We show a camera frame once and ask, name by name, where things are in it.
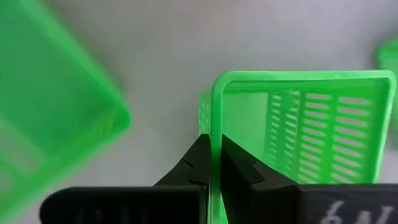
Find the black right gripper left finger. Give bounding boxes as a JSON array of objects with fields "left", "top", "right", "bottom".
[{"left": 39, "top": 133, "right": 211, "bottom": 224}]

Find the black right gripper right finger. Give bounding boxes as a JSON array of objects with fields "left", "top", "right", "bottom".
[{"left": 221, "top": 134, "right": 398, "bottom": 224}]

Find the green plastic basket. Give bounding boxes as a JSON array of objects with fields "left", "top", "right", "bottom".
[
  {"left": 198, "top": 70, "right": 397, "bottom": 224},
  {"left": 376, "top": 36, "right": 398, "bottom": 74},
  {"left": 0, "top": 0, "right": 132, "bottom": 222}
]

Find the grey table mat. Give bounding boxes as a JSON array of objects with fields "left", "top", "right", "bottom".
[{"left": 0, "top": 0, "right": 398, "bottom": 224}]

